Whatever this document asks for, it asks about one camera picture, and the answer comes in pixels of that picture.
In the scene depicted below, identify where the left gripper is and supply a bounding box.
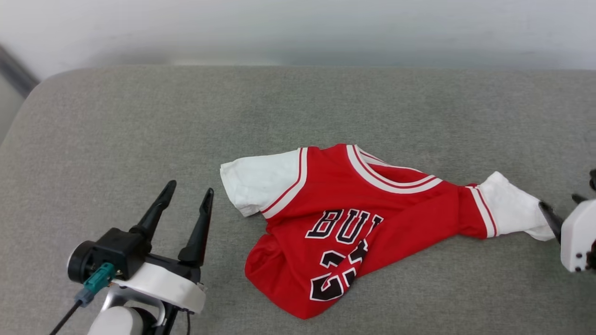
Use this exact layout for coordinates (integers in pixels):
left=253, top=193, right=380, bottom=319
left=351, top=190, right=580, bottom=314
left=112, top=180, right=215, bottom=313

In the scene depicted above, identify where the red jersey with white sleeves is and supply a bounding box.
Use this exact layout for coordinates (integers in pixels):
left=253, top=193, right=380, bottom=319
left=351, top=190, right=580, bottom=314
left=220, top=143, right=557, bottom=320

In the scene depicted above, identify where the grey fabric sofa seat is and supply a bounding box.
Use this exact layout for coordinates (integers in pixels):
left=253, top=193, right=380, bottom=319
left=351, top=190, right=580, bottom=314
left=0, top=65, right=596, bottom=335

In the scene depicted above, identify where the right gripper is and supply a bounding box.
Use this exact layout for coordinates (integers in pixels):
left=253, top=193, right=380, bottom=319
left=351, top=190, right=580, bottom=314
left=538, top=198, right=596, bottom=273

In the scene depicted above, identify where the teal connector camera cable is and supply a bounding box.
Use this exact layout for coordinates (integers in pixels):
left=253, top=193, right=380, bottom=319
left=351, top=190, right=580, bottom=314
left=49, top=262, right=116, bottom=335

